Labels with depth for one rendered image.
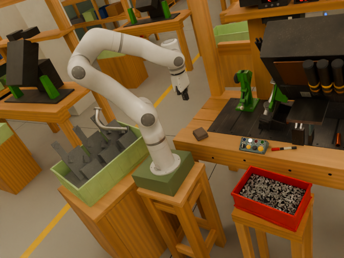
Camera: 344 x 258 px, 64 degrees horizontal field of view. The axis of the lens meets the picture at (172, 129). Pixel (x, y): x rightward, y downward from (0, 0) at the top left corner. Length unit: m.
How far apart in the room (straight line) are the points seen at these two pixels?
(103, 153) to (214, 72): 1.03
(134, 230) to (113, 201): 0.34
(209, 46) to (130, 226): 1.39
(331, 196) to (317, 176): 0.99
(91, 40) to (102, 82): 0.19
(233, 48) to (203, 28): 0.27
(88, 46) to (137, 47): 0.22
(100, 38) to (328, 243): 2.00
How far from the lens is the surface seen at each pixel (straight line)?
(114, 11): 7.31
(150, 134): 1.48
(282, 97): 1.66
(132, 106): 1.37
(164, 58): 1.30
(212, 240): 2.14
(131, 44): 1.33
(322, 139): 1.73
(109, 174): 1.88
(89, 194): 1.86
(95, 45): 1.32
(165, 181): 1.53
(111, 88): 1.36
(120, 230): 2.00
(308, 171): 1.62
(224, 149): 1.72
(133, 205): 1.97
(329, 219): 2.49
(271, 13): 1.74
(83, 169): 2.00
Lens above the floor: 2.02
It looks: 34 degrees down
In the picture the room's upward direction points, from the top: 20 degrees counter-clockwise
